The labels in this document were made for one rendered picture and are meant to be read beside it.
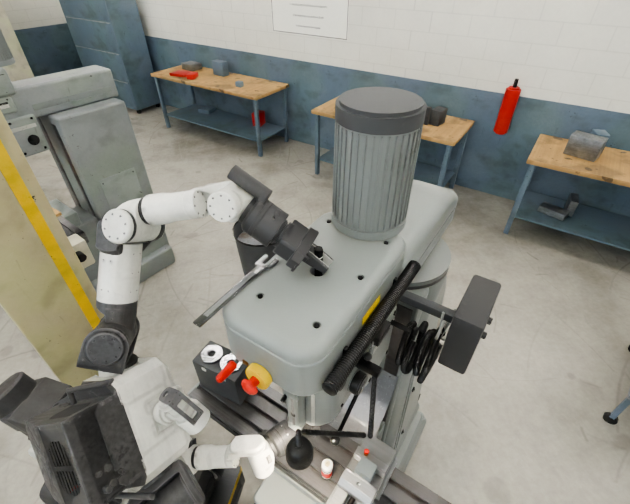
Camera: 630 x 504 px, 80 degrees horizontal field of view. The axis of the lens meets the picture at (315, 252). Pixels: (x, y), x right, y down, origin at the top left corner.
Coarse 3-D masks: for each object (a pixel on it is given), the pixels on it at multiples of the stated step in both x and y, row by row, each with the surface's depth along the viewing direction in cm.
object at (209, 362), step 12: (204, 348) 160; (216, 348) 160; (192, 360) 157; (204, 360) 155; (216, 360) 155; (228, 360) 156; (204, 372) 158; (216, 372) 153; (240, 372) 152; (204, 384) 166; (216, 384) 159; (228, 384) 153; (240, 384) 155; (228, 396) 161; (240, 396) 158
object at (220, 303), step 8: (264, 256) 90; (256, 264) 87; (264, 264) 87; (272, 264) 87; (256, 272) 85; (240, 280) 83; (248, 280) 83; (232, 288) 81; (240, 288) 81; (224, 296) 79; (232, 296) 79; (216, 304) 78; (224, 304) 78; (208, 312) 76; (216, 312) 76; (200, 320) 74
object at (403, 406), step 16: (432, 256) 142; (448, 256) 142; (432, 272) 135; (416, 288) 133; (432, 288) 136; (400, 304) 131; (400, 320) 134; (416, 320) 133; (432, 320) 158; (400, 336) 139; (416, 336) 142; (384, 368) 156; (400, 368) 150; (400, 384) 159; (416, 384) 179; (400, 400) 167; (416, 400) 208; (384, 416) 176; (400, 416) 178; (384, 432) 185; (400, 432) 192
